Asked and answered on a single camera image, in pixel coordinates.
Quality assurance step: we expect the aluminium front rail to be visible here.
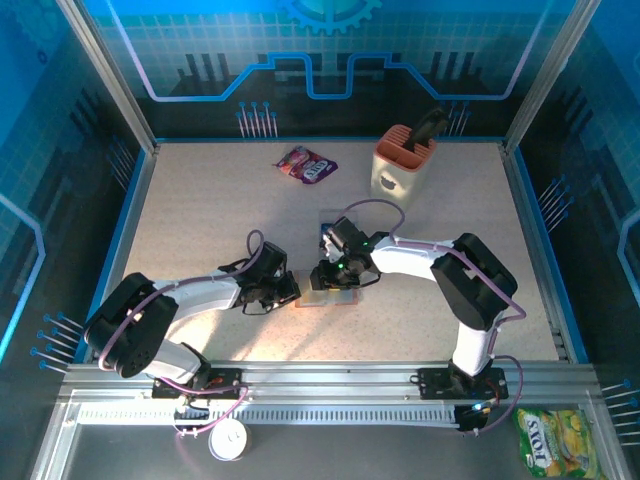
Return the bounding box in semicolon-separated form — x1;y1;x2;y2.
59;362;601;401

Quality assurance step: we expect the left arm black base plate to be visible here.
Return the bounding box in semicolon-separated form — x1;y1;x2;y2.
149;367;246;401

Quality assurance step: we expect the white round tape roll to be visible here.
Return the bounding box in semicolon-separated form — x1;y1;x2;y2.
208;419;250;462

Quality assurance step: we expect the black knife handle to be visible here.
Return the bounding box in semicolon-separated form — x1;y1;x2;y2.
402;106;450;152

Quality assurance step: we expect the aluminium frame post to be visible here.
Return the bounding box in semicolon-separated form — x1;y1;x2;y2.
502;0;605;154
55;0;162;154

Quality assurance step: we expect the yellow green candy bag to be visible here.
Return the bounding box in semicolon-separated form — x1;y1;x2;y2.
513;408;610;480

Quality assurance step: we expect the aluminium side rail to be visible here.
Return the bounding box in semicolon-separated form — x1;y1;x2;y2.
501;142;574;364
92;142;161;364

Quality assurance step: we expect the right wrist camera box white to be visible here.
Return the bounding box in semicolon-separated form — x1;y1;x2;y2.
321;230;344;259

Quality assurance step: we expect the cream orange knife block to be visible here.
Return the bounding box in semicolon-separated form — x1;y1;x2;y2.
369;124;438;214

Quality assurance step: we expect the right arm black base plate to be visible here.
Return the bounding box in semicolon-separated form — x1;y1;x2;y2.
417;367;510;401

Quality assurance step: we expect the purple candy bag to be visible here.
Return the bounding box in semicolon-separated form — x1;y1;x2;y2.
272;145;340;186

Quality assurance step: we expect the slotted grey cable duct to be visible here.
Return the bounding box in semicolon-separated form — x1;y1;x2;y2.
74;407;461;427

